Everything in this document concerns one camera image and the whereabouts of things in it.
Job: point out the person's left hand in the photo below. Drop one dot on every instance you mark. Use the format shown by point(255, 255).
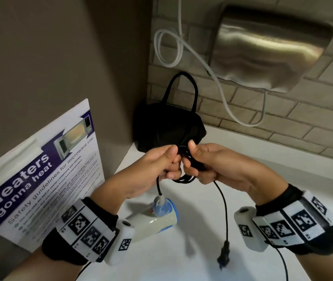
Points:
point(137, 175)

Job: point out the person's right hand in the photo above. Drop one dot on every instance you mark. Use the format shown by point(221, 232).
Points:
point(231, 169)

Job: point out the white and blue hair dryer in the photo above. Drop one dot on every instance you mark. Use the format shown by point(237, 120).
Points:
point(151, 225)

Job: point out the black fabric bag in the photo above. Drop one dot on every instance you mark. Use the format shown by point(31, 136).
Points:
point(163, 125)

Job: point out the person's left forearm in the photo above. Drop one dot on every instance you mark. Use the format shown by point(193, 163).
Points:
point(43, 270)

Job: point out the person's right forearm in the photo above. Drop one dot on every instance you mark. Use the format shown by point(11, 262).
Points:
point(327, 263)

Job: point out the stainless steel hand dryer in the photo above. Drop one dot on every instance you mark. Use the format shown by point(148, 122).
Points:
point(266, 46)

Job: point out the white and purple microwave poster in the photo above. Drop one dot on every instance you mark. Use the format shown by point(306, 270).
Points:
point(37, 187)

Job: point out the left black wristband with markers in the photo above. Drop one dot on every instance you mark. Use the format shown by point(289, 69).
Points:
point(58, 248)

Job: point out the black wristband with markers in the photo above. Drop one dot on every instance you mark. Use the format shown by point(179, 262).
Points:
point(324, 239)
point(58, 248)

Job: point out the right black wristband with markers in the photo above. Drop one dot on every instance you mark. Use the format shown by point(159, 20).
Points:
point(324, 239)

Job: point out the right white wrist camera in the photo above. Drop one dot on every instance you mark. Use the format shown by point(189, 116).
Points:
point(248, 231)

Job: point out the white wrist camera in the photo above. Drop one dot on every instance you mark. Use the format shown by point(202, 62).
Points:
point(122, 242)
point(248, 231)

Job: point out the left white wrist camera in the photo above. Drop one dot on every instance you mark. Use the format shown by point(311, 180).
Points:
point(122, 242)

